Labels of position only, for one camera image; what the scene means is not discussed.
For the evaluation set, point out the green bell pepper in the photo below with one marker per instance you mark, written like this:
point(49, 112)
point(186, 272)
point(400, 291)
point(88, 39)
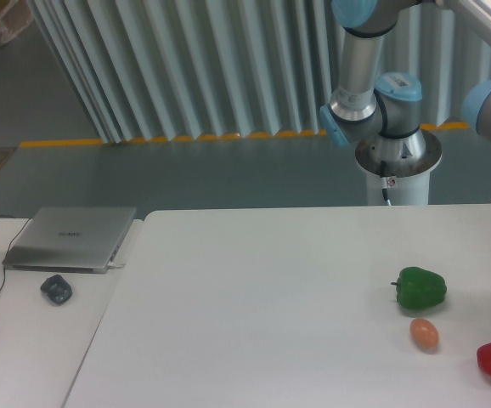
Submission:
point(418, 288)

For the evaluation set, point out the dark grey small case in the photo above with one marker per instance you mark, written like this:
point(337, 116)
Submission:
point(56, 289)

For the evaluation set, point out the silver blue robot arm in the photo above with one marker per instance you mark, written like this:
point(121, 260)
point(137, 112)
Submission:
point(385, 109)

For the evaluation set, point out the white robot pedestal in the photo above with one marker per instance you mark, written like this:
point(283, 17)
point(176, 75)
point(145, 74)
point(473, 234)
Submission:
point(394, 191)

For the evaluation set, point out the brown egg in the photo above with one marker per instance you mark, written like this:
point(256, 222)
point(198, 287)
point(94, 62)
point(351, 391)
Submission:
point(424, 333)

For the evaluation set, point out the white folding partition screen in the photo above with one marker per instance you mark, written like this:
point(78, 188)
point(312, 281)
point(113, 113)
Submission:
point(146, 69)

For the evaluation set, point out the silver closed laptop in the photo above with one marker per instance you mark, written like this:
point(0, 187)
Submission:
point(71, 239)

